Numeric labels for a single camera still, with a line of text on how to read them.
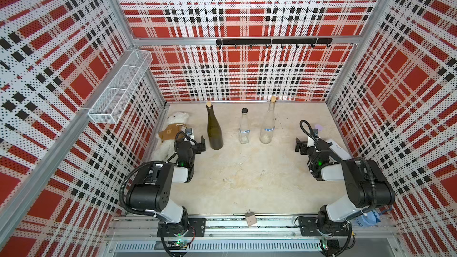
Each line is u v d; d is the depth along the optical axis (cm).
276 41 88
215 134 91
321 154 72
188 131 80
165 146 93
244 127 95
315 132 79
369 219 69
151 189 45
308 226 73
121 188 44
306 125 77
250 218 75
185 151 70
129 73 82
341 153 89
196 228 73
